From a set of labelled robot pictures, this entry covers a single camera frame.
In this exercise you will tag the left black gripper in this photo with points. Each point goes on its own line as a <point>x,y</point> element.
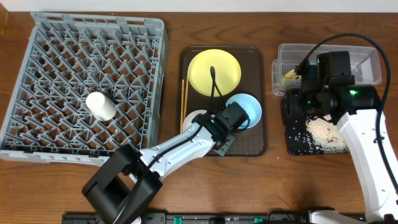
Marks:
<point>204,120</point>

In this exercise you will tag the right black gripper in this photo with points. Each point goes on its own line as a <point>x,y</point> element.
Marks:
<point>292,108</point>

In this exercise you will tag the green orange snack wrapper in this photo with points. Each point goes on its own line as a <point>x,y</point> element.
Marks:
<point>292,75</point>

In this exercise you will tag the pink white bowl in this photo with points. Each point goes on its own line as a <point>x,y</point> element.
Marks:
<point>188,120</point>

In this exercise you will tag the light blue bowl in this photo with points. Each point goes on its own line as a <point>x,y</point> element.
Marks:
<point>251,106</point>

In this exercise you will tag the yellow round plate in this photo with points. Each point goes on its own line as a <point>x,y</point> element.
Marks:
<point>227,71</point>

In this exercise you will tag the white paper cup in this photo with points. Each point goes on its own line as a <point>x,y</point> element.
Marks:
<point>101,107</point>

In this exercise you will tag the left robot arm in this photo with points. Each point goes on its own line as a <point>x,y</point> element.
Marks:
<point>126,183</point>

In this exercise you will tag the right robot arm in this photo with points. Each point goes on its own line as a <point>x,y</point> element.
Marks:
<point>328,92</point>

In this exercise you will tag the dark brown serving tray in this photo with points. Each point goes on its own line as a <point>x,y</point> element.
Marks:
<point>253,141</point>

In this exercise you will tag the black plastic bin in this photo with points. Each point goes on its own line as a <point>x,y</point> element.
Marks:
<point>309,135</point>

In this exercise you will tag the spilled rice pile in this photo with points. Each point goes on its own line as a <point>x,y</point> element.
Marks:
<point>307,136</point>

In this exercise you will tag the clear plastic bin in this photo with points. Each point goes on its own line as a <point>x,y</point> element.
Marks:
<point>365,64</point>

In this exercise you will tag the grey plastic dish rack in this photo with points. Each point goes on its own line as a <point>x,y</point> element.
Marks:
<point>70,56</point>

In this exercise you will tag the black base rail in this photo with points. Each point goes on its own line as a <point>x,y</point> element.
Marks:
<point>162,218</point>

